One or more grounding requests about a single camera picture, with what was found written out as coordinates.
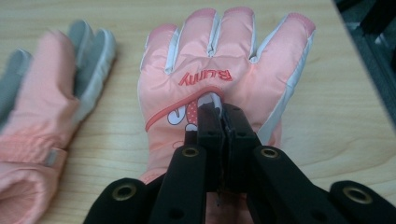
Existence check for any pink glove with cartoon print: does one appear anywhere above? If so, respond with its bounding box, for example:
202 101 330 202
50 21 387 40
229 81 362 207
137 7 318 224

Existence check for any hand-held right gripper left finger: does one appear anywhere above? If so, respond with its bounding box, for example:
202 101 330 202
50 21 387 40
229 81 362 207
184 103 226 193

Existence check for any pink glove with grey palm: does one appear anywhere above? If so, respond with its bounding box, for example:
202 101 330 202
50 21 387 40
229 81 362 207
0 19 119 224

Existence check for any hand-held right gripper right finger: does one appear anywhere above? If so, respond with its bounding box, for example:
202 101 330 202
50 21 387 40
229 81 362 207
221 104 263 193

